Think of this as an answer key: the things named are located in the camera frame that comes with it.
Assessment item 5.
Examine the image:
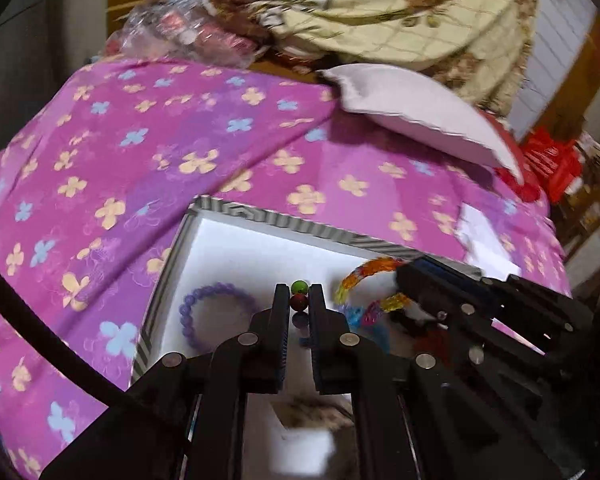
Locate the cream floral quilt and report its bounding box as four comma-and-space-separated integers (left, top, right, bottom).
204, 0, 538, 116

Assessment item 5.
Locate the pink floral bed sheet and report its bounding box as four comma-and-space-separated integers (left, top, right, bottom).
0, 56, 574, 480

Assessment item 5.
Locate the multicolour round bead bracelet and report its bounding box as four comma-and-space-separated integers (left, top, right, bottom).
289, 278, 311, 348

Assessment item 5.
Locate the white fluffy scrunchie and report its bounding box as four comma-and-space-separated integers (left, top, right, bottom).
270, 428, 336, 479

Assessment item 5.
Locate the white paper sheet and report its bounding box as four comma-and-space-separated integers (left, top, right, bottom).
455, 204, 521, 281

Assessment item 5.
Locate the clear plastic bag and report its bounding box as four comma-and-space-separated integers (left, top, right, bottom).
102, 0, 266, 68

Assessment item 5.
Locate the leopard print bow scrunchie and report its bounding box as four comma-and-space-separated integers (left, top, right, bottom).
271, 396, 354, 432

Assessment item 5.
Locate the pale pink pillow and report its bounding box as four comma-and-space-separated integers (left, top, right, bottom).
320, 63, 524, 184

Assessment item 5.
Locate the wooden shelf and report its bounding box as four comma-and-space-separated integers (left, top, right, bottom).
550, 132, 600, 263

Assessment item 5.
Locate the black scrunchie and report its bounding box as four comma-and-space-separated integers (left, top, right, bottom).
389, 309, 452, 364

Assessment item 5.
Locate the orange crystal bead bracelet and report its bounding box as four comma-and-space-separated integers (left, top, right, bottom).
334, 257, 414, 328

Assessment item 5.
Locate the purple bead bracelet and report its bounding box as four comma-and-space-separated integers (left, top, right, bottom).
178, 282, 261, 354

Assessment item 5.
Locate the blue bead bracelet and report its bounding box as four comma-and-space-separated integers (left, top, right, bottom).
339, 303, 394, 354

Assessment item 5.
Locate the black cable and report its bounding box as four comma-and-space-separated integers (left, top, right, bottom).
0, 251, 131, 409

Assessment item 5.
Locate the red plastic bag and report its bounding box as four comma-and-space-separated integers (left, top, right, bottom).
520, 127, 582, 205

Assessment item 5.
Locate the striped cardboard tray box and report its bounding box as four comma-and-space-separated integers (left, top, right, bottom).
130, 194, 484, 480

